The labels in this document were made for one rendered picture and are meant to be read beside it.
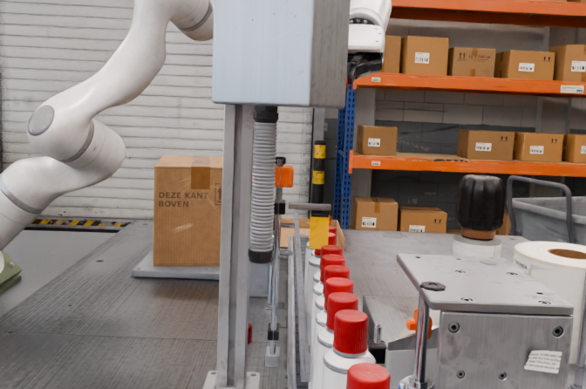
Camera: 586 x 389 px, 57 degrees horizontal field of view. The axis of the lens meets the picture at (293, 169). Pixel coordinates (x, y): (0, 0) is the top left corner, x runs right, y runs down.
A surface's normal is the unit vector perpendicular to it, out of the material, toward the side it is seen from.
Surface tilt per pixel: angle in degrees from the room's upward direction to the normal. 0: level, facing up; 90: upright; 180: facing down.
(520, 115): 90
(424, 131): 90
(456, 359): 90
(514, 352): 90
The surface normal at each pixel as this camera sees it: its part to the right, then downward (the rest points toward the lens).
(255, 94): -0.57, 0.07
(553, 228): -0.93, 0.06
